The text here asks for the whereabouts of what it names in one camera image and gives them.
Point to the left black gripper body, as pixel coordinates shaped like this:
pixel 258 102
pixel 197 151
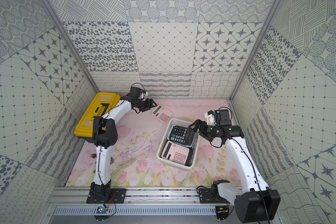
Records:
pixel 145 103

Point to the yellow black toolbox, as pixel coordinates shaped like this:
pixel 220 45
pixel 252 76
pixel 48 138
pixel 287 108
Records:
pixel 99 106

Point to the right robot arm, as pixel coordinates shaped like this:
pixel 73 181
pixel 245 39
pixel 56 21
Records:
pixel 255 201

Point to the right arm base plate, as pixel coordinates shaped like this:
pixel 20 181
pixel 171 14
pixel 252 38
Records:
pixel 207 195

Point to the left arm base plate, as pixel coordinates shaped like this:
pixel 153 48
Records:
pixel 109 195

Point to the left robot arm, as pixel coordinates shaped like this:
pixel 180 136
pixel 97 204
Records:
pixel 105 134

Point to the aluminium rail frame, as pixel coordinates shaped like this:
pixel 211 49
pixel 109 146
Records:
pixel 139 201

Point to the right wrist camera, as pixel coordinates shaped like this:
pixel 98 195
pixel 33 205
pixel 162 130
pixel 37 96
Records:
pixel 210 118

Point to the white plastic storage box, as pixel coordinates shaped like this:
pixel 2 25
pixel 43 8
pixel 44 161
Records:
pixel 193 150

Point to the pink calculator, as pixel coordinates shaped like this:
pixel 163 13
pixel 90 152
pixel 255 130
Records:
pixel 175 153
pixel 162 114

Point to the small black calculator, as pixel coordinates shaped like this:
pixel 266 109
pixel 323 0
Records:
pixel 181 135

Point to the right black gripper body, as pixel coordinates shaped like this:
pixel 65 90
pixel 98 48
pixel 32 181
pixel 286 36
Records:
pixel 210 132

